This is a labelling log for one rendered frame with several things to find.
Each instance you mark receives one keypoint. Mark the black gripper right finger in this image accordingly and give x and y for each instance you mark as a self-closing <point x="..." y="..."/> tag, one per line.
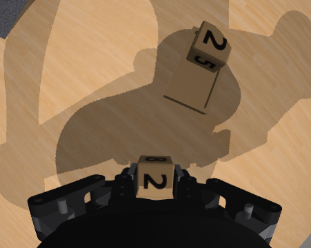
<point x="252" y="211"/>

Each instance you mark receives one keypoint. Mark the tan wooden number cube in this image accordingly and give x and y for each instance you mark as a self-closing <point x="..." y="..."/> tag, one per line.
<point x="155" y="176"/>
<point x="211" y="47"/>

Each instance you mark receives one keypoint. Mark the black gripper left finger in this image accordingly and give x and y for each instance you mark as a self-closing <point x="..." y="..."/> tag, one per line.
<point x="51" y="208"/>

